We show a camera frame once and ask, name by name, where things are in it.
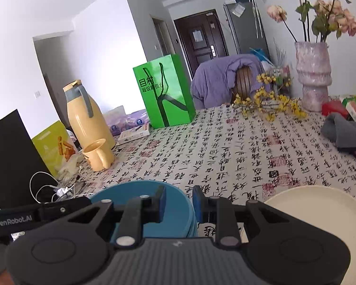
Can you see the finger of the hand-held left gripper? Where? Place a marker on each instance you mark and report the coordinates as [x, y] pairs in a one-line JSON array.
[[62, 210]]

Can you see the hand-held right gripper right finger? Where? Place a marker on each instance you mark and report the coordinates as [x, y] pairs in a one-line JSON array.
[[197, 205]]

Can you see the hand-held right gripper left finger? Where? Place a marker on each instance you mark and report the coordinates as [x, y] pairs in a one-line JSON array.
[[161, 203]]

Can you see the cream plate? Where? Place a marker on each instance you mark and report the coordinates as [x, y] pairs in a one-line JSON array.
[[314, 203]]

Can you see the clear plastic bag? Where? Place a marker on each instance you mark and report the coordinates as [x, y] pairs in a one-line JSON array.
[[69, 167]]

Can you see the black paper bag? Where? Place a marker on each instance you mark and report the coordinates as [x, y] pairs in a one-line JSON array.
[[12, 160]]

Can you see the yellow mug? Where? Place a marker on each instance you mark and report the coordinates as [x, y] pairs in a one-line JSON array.
[[98, 156]]

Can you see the yellow snack box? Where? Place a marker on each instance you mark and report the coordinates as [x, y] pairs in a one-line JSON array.
[[49, 145]]

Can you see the white flat box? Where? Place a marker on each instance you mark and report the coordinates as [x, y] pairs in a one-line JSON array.
[[135, 133]]

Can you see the yellow thermos jug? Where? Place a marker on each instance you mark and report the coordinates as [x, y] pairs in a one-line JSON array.
[[83, 115]]

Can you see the green paper bag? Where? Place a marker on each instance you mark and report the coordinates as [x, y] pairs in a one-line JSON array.
[[166, 95]]

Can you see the purple jacket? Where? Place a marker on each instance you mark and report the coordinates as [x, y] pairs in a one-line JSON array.
[[216, 80]]

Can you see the wooden chair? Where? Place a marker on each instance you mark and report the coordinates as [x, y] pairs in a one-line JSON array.
[[244, 83]]

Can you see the yellow blossom branch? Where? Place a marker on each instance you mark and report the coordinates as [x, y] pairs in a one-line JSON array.
[[281, 104]]

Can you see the dark entrance door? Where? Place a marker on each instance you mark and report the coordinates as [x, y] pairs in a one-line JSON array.
[[201, 44]]

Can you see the blue plastic bag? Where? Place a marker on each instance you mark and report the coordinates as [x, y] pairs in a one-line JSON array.
[[258, 54]]

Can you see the grey cloth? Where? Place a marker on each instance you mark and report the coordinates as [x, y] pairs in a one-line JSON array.
[[344, 132]]

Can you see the side room door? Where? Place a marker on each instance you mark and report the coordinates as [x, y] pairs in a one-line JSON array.
[[160, 37]]

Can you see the pale dried grass stems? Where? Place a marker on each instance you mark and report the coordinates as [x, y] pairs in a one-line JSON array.
[[279, 52]]

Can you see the pink textured vase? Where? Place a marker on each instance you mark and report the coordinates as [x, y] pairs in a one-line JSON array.
[[313, 74]]

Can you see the grey refrigerator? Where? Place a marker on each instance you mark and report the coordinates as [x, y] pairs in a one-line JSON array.
[[244, 23]]

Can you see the clear umbrella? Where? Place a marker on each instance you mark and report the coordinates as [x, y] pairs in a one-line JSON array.
[[256, 14]]

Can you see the dried pink roses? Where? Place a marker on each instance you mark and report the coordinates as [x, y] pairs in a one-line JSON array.
[[329, 14]]

